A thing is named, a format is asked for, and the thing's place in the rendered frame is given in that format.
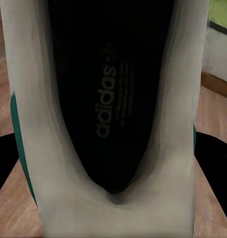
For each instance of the gym shoe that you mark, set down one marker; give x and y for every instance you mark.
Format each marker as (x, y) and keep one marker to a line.
(104, 99)

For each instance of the door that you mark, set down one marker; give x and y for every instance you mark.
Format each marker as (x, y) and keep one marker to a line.
(214, 64)

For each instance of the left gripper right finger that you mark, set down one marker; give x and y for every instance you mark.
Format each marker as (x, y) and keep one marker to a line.
(211, 154)

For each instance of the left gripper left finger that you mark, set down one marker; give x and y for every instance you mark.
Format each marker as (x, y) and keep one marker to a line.
(8, 156)

